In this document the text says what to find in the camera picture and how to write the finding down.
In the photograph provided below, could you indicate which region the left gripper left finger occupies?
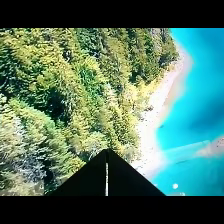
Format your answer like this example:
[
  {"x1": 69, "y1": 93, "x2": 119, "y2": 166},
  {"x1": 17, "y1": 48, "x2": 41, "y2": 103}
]
[{"x1": 47, "y1": 148, "x2": 108, "y2": 197}]

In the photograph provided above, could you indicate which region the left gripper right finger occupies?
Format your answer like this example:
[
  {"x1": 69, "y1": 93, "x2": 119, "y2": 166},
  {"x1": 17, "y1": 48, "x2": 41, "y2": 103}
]
[{"x1": 106, "y1": 148, "x2": 167, "y2": 197}]

